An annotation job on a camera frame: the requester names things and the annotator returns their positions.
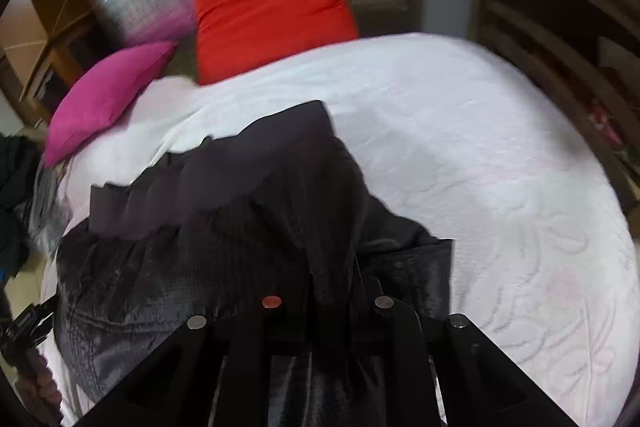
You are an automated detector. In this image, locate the black padded jacket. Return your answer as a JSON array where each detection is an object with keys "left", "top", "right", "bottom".
[{"left": 54, "top": 101, "right": 452, "bottom": 426}]

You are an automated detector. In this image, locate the white textured bedspread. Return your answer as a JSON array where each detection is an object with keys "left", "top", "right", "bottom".
[{"left": 58, "top": 34, "right": 639, "bottom": 426}]

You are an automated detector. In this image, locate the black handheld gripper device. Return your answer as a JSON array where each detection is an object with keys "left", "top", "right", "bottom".
[{"left": 1, "top": 295, "right": 58, "bottom": 379}]

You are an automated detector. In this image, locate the magenta pillow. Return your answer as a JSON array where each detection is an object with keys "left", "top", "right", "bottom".
[{"left": 44, "top": 41, "right": 177, "bottom": 167}]

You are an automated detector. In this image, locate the red pillow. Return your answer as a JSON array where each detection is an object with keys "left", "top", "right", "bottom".
[{"left": 194, "top": 0, "right": 359, "bottom": 84}]

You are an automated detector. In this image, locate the brown wooden nightstand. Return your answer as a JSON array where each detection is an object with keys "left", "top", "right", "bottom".
[{"left": 1, "top": 0, "right": 114, "bottom": 121}]

